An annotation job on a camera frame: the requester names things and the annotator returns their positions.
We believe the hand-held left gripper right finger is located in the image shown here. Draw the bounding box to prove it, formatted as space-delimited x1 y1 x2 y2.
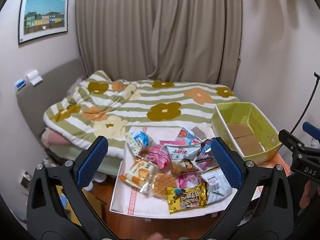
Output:
210 137 294 236

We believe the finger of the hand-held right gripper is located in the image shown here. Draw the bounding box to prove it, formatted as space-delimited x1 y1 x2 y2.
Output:
278 129 305 156
302 122 320 141

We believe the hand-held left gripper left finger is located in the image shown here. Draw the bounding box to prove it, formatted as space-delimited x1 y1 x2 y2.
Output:
26 135 110 233

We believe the yellow-green cardboard box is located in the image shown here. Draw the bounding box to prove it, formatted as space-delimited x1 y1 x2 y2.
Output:
211 102 283 165

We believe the pink strawberry candy packet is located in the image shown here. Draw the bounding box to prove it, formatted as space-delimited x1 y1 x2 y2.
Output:
177 172 206 188

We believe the clear waffle packet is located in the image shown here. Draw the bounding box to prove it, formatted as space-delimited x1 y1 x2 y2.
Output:
141 172 181 201

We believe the person's right hand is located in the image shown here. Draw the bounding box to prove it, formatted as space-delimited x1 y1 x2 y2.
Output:
299 179 320 209

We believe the pale green bed sheet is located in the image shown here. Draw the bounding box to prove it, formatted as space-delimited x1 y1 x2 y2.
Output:
45 144 125 177

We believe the white grey snack packet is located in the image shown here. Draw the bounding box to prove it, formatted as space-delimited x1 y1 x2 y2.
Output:
201 168 233 205

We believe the brown chocolate snack packet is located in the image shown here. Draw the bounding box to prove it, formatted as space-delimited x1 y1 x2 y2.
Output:
196 139 218 163

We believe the pink pillow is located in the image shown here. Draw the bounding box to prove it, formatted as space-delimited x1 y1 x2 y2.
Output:
41 127 73 147

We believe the white triangular snack packet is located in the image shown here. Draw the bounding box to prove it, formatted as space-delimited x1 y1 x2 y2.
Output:
162 144 203 166

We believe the orange cake packet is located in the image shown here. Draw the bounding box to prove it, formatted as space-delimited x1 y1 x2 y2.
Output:
119 158 158 190

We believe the white red blue snack packet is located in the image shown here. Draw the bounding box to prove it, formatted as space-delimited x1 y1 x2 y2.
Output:
176 127 208 146

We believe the yellow black snack packet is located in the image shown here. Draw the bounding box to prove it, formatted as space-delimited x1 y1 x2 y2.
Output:
167 182 209 215

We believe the blue white bread packet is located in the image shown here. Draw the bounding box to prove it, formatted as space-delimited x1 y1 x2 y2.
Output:
125 131 157 156

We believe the pink striped snack packet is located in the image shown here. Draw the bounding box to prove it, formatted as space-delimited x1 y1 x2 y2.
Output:
146 145 173 170

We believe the green striped floral blanket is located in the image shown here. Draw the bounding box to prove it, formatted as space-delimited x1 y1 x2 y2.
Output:
43 70 242 160

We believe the grey bed headboard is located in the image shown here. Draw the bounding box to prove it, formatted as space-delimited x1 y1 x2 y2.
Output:
15 57 87 140

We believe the white tissue roll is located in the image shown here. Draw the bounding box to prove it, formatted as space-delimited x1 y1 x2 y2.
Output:
26 69 43 87

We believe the beige curtain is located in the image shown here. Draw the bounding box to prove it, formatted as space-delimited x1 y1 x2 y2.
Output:
75 0 244 90

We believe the black cable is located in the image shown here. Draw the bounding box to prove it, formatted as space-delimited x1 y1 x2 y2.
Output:
291 72 320 135

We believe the wall socket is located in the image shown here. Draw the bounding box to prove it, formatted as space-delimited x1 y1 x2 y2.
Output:
19 170 32 188

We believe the framed wall poster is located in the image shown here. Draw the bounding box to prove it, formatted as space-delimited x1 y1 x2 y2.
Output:
18 0 69 45

